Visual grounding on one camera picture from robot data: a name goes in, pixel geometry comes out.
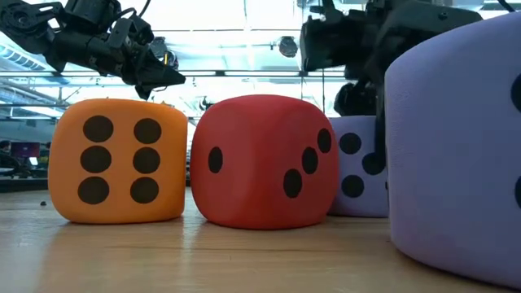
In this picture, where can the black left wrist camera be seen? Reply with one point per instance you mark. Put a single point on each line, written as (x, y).
(91, 10)

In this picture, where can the large red foam die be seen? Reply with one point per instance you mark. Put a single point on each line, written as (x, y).
(252, 134)

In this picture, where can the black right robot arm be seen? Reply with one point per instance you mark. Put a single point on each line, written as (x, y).
(427, 24)

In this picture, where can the black table frame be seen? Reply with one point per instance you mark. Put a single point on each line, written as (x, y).
(20, 185)

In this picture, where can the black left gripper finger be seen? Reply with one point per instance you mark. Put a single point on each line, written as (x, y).
(163, 75)

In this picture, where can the red monitor screen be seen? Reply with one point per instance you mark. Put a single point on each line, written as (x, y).
(24, 149)

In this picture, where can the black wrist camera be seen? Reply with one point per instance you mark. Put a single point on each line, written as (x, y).
(331, 40)
(91, 10)

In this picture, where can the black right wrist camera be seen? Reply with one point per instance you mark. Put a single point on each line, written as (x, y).
(331, 40)

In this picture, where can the large orange foam die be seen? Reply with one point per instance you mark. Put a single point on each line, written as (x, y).
(175, 163)

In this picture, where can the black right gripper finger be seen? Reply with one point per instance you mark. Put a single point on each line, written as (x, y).
(381, 122)

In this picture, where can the large purple foam die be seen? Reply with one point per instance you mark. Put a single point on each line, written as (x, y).
(456, 163)
(346, 203)

